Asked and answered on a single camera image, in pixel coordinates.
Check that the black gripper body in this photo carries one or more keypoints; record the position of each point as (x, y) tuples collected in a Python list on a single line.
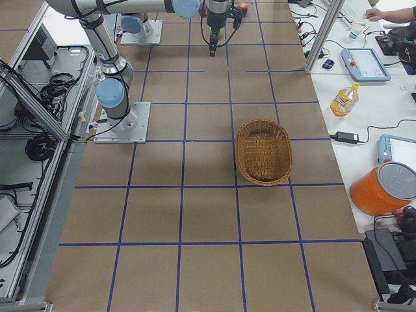
[(216, 18)]

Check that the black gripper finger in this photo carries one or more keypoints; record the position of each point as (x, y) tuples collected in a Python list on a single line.
[(212, 46)]

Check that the green apple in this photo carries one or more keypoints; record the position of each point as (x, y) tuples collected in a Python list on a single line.
[(215, 32)]

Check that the red yellow apple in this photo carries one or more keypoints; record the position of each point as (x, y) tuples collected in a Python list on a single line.
[(243, 7)]

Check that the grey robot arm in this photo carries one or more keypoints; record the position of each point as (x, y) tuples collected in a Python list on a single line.
[(90, 15), (137, 25)]

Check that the woven wicker basket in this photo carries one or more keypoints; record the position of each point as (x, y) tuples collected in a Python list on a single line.
[(264, 153)]

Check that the person's hand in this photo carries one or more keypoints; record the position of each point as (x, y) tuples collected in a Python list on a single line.
[(374, 14)]

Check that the dark red apple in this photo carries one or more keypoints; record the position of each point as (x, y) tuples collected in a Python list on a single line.
[(203, 9)]

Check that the dark blue pouch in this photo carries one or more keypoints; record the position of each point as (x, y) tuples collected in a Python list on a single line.
[(328, 64)]

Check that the white paper cup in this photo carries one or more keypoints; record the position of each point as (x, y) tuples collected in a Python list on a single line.
[(355, 31)]

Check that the orange juice bottle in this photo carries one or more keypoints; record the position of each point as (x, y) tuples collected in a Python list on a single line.
[(345, 100)]

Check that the far blue teach pendant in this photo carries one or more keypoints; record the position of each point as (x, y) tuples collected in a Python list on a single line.
[(364, 65)]

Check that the blue teach pendant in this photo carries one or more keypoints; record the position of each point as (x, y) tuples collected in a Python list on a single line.
[(397, 149), (364, 65)]

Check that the black power adapter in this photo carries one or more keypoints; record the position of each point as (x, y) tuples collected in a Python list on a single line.
[(349, 138)]

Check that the grey electronics box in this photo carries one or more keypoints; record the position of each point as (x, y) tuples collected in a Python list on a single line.
[(42, 48)]

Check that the near blue teach pendant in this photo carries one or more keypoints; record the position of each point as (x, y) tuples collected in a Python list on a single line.
[(397, 149)]

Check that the orange bucket with lid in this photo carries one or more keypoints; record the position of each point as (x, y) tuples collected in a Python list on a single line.
[(384, 189)]

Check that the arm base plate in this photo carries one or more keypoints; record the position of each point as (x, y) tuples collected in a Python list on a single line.
[(132, 129), (154, 39)]

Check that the aluminium frame post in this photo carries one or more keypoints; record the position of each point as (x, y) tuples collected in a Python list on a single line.
[(325, 28)]

